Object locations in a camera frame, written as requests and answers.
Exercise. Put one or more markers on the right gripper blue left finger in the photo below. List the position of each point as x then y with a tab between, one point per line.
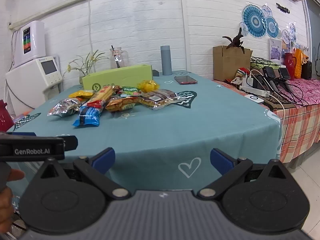
104	160

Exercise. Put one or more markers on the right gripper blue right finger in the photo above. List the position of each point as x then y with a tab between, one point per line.
221	161

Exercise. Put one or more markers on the brown packaged cake snack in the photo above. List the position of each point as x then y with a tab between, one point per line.
158	99

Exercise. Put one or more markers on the person's left hand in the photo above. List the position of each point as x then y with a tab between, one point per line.
6	207

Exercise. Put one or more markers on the red kettle at left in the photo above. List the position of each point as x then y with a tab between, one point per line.
6	121

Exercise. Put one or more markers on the blue wrapped snack bar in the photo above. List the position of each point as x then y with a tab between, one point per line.
88	116

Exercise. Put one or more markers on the teal patterned tablecloth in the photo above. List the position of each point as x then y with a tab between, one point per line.
169	148

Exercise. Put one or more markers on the orange biscuit snack pack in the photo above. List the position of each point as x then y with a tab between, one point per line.
118	104

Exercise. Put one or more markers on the orange striped wafer pack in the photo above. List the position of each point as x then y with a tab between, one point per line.
101	97

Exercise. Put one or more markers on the white water dispenser machine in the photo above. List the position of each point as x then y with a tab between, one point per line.
33	83

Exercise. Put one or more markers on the yellow snack packet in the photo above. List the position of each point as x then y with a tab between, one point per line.
84	94

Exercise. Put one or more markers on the green candy packet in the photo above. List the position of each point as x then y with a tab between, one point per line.
131	91

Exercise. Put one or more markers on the white power strip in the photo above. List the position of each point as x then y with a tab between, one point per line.
255	91

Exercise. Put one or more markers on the plaid red tablecloth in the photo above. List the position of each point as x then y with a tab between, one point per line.
300	127

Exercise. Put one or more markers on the yellow wrapped round snack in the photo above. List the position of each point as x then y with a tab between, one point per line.
148	86

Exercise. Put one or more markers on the green cardboard box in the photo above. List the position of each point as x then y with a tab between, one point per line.
125	76

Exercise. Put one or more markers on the red-cased smartphone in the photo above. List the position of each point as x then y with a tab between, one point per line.
185	80

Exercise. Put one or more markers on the potted orchid plant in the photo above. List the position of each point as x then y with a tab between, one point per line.
85	65

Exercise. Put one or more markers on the brown cardboard box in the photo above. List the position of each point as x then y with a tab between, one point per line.
226	62

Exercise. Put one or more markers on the small black box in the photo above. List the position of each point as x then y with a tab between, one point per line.
155	72

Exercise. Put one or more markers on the glass pitcher with straw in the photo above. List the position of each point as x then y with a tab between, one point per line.
119	58

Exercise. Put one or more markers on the pink floral cloth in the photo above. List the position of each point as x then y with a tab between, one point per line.
303	92

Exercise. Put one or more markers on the red thermos jug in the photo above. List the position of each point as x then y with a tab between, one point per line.
290	63

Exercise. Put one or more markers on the dark red dried plant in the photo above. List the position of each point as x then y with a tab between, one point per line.
236	41

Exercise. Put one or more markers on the grey cylindrical bottle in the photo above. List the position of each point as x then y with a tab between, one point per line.
166	60

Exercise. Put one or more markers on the blue round paper fan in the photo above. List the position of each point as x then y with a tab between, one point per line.
254	19

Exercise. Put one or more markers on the white wall water purifier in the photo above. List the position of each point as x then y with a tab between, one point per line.
30	43

